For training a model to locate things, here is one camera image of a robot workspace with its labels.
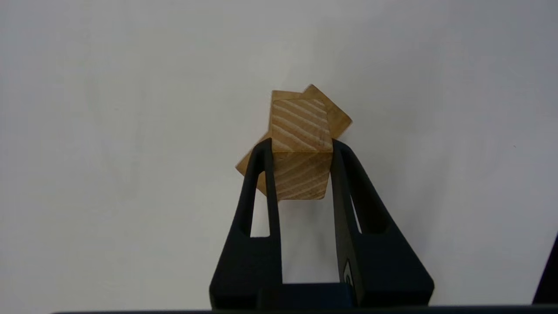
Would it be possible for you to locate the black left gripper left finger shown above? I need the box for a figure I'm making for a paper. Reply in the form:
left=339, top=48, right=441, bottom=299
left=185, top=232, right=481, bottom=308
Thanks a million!
left=209, top=138, right=283, bottom=310

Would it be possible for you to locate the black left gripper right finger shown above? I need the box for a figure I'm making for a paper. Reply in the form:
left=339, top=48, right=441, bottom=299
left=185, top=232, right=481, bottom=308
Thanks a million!
left=330, top=139, right=435, bottom=307

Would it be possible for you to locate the triangular wooden building block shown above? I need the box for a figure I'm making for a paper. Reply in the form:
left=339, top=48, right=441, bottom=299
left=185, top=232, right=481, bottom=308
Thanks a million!
left=269, top=99, right=334, bottom=201

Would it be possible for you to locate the rectangular wooden building block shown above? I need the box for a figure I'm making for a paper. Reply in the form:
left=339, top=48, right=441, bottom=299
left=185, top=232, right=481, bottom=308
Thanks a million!
left=235, top=84, right=353, bottom=197

